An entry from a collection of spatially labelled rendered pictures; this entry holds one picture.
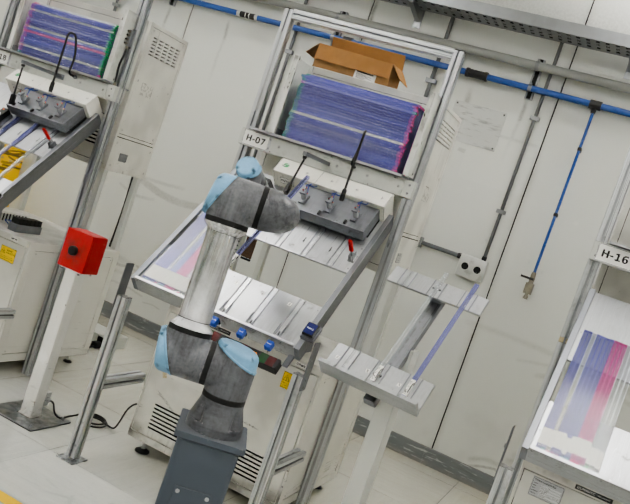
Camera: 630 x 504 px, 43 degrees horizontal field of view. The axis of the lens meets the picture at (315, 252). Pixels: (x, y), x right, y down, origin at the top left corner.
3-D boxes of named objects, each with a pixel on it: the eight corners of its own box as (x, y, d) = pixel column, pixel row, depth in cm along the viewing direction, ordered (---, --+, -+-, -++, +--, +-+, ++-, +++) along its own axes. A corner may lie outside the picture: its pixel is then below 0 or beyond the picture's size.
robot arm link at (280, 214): (311, 200, 201) (302, 203, 250) (270, 186, 201) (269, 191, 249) (296, 243, 202) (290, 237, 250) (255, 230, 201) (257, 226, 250)
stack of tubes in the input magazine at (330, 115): (396, 172, 296) (420, 103, 294) (280, 135, 315) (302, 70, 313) (405, 177, 308) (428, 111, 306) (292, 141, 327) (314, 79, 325)
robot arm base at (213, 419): (239, 446, 200) (252, 410, 199) (182, 429, 199) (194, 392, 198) (241, 427, 215) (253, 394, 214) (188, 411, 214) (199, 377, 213)
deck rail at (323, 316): (299, 361, 262) (298, 349, 257) (294, 359, 262) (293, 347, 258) (393, 227, 304) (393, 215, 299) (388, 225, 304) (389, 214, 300)
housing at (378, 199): (383, 234, 303) (384, 207, 293) (275, 195, 321) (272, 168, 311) (393, 221, 307) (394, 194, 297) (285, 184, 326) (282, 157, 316)
